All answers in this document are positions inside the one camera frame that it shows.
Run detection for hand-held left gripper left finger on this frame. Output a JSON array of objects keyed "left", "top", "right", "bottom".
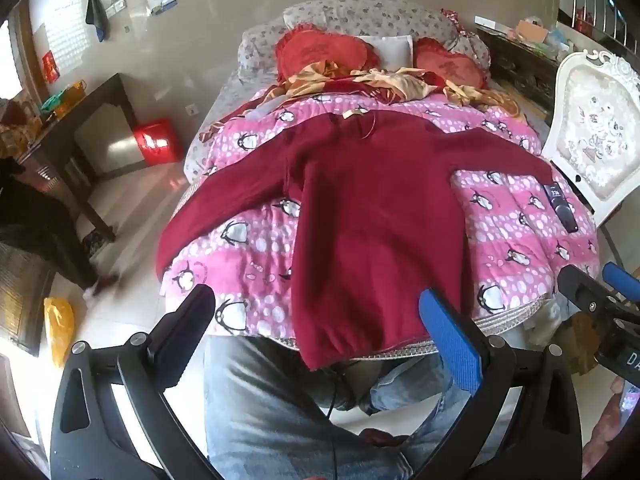
[{"left": 50, "top": 284, "right": 221, "bottom": 480}]

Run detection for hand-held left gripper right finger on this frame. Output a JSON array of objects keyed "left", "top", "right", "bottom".
[{"left": 419, "top": 287, "right": 585, "bottom": 480}]

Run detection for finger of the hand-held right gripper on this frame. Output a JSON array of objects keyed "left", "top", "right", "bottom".
[
  {"left": 602, "top": 261, "right": 640, "bottom": 303},
  {"left": 557, "top": 264, "right": 626, "bottom": 322}
]

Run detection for dark red sweater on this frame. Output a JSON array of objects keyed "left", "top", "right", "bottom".
[{"left": 155, "top": 109, "right": 571, "bottom": 372}]

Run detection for black phone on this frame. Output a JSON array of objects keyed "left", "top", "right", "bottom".
[{"left": 542, "top": 180, "right": 580, "bottom": 234}]

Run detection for pink penguin blanket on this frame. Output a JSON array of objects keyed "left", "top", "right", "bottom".
[{"left": 159, "top": 94, "right": 601, "bottom": 351}]

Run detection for person's jeans legs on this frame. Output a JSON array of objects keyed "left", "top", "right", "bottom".
[{"left": 202, "top": 335, "right": 506, "bottom": 480}]

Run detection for yellow plastic bag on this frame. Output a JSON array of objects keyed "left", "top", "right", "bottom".
[{"left": 44, "top": 297, "right": 76, "bottom": 368}]

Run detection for white ornate chair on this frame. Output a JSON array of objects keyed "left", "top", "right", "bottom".
[{"left": 541, "top": 49, "right": 640, "bottom": 226}]

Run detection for dark carved cabinet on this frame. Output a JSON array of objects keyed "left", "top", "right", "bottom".
[{"left": 475, "top": 25, "right": 561, "bottom": 126}]

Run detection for dark wooden desk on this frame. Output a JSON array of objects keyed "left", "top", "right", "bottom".
[{"left": 10, "top": 72, "right": 138, "bottom": 241}]

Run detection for green basket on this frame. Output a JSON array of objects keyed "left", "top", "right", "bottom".
[{"left": 40, "top": 91, "right": 68, "bottom": 113}]

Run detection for red heart pillow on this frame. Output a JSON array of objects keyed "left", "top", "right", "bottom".
[
  {"left": 412, "top": 36, "right": 491, "bottom": 92},
  {"left": 274, "top": 24, "right": 383, "bottom": 83}
]

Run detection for orange floral quilt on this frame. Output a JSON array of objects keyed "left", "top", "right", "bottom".
[{"left": 200, "top": 59, "right": 528, "bottom": 146}]

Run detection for cardboard box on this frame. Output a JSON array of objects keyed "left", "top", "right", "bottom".
[{"left": 507, "top": 19, "right": 551, "bottom": 43}]

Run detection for metal railing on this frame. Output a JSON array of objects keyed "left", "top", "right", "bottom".
[{"left": 557, "top": 0, "right": 640, "bottom": 56}]

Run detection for white pillow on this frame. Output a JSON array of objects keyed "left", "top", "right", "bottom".
[{"left": 357, "top": 34, "right": 415, "bottom": 71}]

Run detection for red patterned cloth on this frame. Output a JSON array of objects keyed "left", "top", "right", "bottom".
[{"left": 440, "top": 7, "right": 481, "bottom": 36}]

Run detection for dark hanging towel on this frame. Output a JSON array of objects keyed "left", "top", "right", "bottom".
[{"left": 85, "top": 0, "right": 110, "bottom": 42}]

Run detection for grey floral bed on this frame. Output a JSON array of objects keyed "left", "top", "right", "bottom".
[{"left": 182, "top": 0, "right": 546, "bottom": 186}]

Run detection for black cable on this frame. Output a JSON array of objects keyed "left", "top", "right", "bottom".
[{"left": 320, "top": 365, "right": 351, "bottom": 480}]

